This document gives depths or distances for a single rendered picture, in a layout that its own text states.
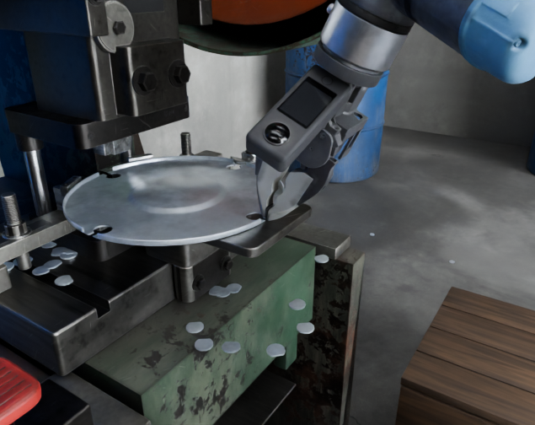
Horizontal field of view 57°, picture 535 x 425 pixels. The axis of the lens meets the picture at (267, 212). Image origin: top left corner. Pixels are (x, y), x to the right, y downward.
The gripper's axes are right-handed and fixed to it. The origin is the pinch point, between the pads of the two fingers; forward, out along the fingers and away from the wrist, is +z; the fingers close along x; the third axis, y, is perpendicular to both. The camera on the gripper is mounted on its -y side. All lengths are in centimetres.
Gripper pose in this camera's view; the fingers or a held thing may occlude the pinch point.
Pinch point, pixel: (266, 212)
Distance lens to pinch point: 59.0
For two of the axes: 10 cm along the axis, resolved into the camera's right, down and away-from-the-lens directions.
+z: -3.6, 7.3, 5.8
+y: 5.2, -3.6, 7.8
